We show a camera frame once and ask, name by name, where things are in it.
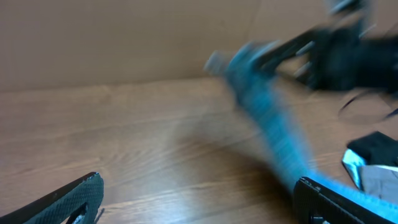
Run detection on light blue garment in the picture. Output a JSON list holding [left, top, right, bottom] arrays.
[[341, 149, 367, 190]]

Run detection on blue denim jeans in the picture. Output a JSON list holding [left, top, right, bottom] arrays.
[[205, 42, 397, 223]]

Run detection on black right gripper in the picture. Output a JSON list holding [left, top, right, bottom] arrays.
[[253, 24, 397, 93]]

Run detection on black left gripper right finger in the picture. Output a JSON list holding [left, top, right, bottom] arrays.
[[294, 177, 392, 224]]

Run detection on grey trousers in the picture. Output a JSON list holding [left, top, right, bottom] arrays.
[[359, 165, 397, 204]]

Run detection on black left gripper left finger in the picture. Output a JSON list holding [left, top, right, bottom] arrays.
[[1, 172, 104, 224]]

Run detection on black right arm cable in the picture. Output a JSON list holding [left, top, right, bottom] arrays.
[[337, 88, 398, 125]]

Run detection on black garment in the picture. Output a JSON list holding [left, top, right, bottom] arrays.
[[347, 131, 397, 167]]

